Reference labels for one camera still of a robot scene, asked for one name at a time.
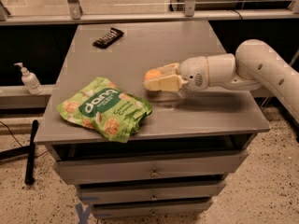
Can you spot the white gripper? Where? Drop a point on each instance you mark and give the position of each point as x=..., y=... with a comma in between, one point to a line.
x=193, y=70

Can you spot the orange fruit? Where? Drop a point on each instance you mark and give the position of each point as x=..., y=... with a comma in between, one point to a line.
x=152, y=74

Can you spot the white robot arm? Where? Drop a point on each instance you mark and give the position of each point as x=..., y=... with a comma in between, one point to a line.
x=254, y=64

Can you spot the green rice chip bag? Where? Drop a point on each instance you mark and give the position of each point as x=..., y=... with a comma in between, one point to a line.
x=104, y=107

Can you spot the black chocolate bar wrapper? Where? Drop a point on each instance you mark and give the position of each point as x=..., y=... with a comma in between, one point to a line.
x=108, y=39

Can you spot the grey drawer cabinet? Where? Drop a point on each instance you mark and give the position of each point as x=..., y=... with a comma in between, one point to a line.
x=153, y=124

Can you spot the top grey drawer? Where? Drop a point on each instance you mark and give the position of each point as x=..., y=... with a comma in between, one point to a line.
x=149, y=167

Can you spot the grey drawer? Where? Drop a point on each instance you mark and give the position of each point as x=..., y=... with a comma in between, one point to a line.
x=149, y=167
x=150, y=208
x=151, y=192

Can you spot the middle grey drawer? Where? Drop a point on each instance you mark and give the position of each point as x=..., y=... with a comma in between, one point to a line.
x=151, y=192

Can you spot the white pump sanitizer bottle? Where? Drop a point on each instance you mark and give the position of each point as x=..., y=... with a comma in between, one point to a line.
x=29, y=80

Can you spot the bottom grey drawer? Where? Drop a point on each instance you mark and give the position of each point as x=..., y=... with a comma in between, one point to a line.
x=150, y=208

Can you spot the black stand leg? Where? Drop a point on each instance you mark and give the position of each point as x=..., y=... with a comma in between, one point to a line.
x=29, y=151

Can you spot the grey metal railing frame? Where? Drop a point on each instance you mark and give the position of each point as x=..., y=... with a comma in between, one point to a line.
x=34, y=12

